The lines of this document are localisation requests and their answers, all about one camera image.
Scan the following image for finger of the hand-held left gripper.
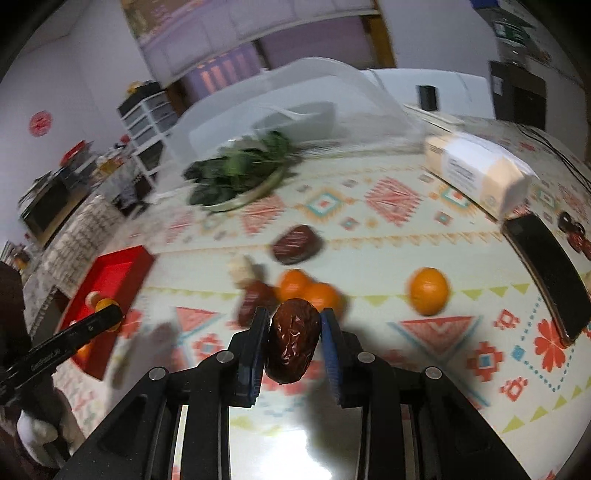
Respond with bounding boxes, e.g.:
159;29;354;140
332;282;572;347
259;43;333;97
0;305;125;394

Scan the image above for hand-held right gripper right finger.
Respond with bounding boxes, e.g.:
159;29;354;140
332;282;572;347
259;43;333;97
320;308;532;480

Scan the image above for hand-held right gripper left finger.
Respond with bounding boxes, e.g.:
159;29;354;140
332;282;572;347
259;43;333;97
55;307;271;480

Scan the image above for wrinkled dark red date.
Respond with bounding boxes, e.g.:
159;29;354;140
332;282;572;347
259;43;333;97
264;298;322;384

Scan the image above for orange mandarin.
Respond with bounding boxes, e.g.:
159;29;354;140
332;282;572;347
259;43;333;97
277;269;315;303
92;298;122;333
302;282;346;319
409;267;450;317

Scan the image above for red tray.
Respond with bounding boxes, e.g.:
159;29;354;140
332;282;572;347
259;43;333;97
55;246;155;381

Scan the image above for large dark red date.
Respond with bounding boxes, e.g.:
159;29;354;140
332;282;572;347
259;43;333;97
271;224;322;265

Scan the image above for person's left hand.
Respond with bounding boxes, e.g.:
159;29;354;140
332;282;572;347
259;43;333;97
16;388;86;464

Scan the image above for patterned fabric chair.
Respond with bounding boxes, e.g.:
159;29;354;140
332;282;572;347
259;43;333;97
44;194;116;296

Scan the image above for microwave oven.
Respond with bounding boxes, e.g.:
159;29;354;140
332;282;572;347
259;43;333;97
18;173;88;245

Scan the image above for patterned tablecloth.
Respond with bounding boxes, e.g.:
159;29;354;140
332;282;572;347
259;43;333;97
28;115;591;480

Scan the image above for metal plate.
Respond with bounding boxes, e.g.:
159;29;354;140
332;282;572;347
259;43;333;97
201;161;287;213

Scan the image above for red box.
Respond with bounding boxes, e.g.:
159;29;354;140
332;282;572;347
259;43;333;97
60;141;90;164

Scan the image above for green leafy vegetables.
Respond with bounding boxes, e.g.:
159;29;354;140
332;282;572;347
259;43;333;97
184;130;301;206

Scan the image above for white drawer unit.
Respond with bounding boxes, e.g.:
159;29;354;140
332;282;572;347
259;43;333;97
131;136;169;204
117;90;178;139

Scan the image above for black phone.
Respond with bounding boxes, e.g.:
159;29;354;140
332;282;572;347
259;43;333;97
502;215;591;347

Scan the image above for tissue pack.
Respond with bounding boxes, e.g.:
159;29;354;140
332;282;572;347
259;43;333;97
424;131;532;220

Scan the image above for white mesh food cover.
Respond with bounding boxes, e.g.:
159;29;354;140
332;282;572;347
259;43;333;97
159;56;428;185

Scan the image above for black cabinet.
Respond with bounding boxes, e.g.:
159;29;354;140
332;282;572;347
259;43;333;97
489;61;548;130

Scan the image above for printed window curtain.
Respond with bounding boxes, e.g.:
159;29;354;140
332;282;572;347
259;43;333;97
121;0;384;86

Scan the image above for red round wall decoration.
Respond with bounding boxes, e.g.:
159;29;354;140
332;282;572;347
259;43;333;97
28;111;54;137

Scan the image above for black cable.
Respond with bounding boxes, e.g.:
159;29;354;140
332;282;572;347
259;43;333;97
522;124;591;195

